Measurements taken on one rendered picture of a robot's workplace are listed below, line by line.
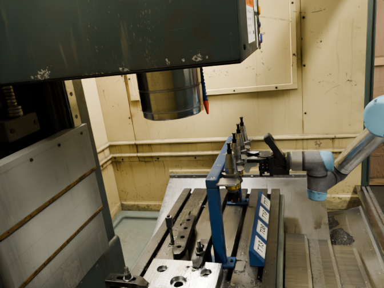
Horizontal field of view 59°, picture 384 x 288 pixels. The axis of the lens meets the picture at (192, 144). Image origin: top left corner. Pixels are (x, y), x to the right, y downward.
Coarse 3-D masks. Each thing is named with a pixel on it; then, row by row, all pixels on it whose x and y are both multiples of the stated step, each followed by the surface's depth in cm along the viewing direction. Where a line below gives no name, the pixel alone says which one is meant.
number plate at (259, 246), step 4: (256, 236) 122; (256, 240) 120; (260, 240) 122; (256, 244) 118; (260, 244) 120; (264, 244) 123; (256, 248) 117; (260, 248) 119; (264, 248) 121; (260, 252) 117; (264, 252) 119; (264, 256) 117
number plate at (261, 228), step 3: (258, 219) 133; (258, 222) 131; (261, 222) 133; (258, 225) 129; (261, 225) 131; (264, 225) 133; (258, 228) 128; (261, 228) 129; (264, 228) 131; (258, 231) 126; (261, 231) 127; (264, 231) 129; (261, 234) 126; (264, 234) 128; (264, 237) 126
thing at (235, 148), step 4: (232, 144) 120; (236, 144) 120; (232, 148) 120; (236, 148) 120; (236, 152) 120; (240, 152) 122; (236, 156) 121; (240, 156) 121; (236, 160) 121; (240, 160) 121
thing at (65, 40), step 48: (0, 0) 76; (48, 0) 73; (96, 0) 70; (144, 0) 68; (192, 0) 65; (240, 0) 65; (0, 48) 80; (48, 48) 77; (96, 48) 74; (144, 48) 71; (192, 48) 68; (240, 48) 66
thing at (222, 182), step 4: (220, 180) 110; (224, 180) 109; (228, 180) 109; (232, 180) 109; (236, 180) 108; (216, 184) 107; (220, 184) 107; (224, 184) 106; (228, 184) 106; (232, 184) 106; (236, 184) 106
